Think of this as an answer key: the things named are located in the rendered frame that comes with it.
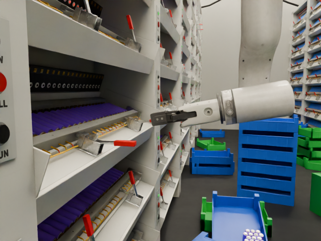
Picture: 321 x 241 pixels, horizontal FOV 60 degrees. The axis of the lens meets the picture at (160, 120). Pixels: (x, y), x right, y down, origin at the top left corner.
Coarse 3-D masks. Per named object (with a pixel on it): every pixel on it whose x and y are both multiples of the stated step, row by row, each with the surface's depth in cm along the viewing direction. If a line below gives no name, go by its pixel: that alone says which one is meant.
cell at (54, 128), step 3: (33, 117) 47; (33, 120) 46; (36, 120) 46; (39, 120) 46; (42, 120) 47; (39, 123) 46; (42, 123) 46; (45, 123) 46; (48, 123) 46; (48, 126) 46; (51, 126) 46; (54, 126) 46; (54, 129) 46
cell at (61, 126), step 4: (32, 116) 48; (36, 116) 48; (40, 116) 49; (44, 120) 48; (48, 120) 48; (52, 120) 49; (52, 124) 48; (56, 124) 48; (60, 124) 48; (60, 128) 48
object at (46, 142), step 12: (96, 120) 58; (108, 120) 61; (120, 120) 70; (48, 132) 41; (60, 132) 43; (72, 132) 45; (96, 132) 56; (108, 132) 58; (36, 144) 36; (48, 144) 39; (60, 144) 42; (72, 144) 44
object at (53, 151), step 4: (108, 128) 62; (116, 128) 66; (100, 132) 57; (104, 132) 59; (68, 144) 44; (60, 148) 42; (64, 148) 43; (68, 148) 44; (52, 152) 40; (56, 152) 41
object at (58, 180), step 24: (48, 96) 60; (72, 96) 70; (96, 96) 85; (120, 96) 89; (144, 120) 88; (48, 168) 36; (72, 168) 38; (96, 168) 45; (48, 192) 31; (72, 192) 39; (48, 216) 34
